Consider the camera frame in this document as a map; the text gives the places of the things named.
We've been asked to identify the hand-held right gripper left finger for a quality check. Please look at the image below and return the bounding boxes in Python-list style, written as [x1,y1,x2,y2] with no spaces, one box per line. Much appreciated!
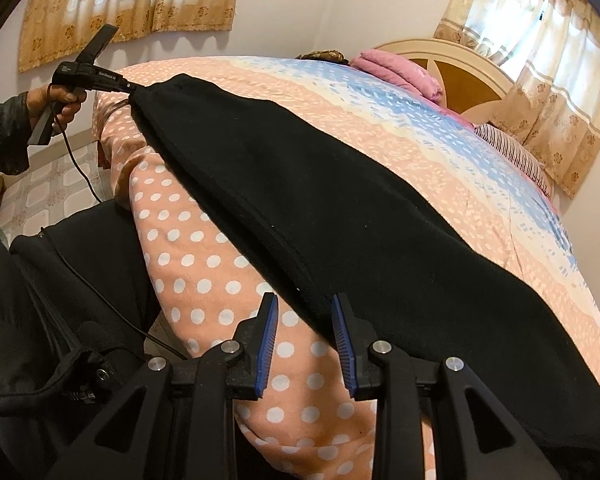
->
[45,292,280,480]

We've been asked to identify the striped pillow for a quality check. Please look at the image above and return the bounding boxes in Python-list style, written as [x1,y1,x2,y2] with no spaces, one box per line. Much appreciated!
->
[474,124,555,200]

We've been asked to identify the cream wooden headboard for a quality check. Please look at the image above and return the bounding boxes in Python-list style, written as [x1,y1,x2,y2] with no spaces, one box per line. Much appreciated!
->
[374,37,512,127]

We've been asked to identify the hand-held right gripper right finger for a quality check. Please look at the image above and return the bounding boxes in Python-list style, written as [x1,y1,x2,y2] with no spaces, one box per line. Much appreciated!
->
[331,292,561,480]

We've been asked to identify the person's black jacket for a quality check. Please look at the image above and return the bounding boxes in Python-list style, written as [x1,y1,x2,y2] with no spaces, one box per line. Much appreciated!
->
[0,185,162,480]

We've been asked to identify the black pants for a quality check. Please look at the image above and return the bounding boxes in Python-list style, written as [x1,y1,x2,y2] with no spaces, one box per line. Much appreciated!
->
[129,73,600,480]

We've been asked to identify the beige floral curtain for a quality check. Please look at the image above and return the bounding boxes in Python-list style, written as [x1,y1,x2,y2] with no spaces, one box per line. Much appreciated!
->
[432,0,600,200]
[17,0,249,74]

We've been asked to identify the folded pink quilt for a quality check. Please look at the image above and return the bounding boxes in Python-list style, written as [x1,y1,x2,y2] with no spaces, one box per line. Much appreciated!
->
[349,49,447,107]

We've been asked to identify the brown patterned cloth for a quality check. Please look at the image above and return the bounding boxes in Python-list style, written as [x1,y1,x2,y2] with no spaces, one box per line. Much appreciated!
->
[296,48,352,65]

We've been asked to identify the person's left forearm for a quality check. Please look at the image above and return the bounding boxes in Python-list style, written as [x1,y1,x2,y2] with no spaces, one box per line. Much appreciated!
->
[0,90,37,188]

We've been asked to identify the person's left hand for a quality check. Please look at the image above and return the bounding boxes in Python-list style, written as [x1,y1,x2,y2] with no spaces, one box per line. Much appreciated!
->
[26,83,84,136]

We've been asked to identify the pink polka dot blanket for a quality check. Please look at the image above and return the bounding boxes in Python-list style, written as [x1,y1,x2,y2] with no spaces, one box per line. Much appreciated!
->
[91,54,600,480]

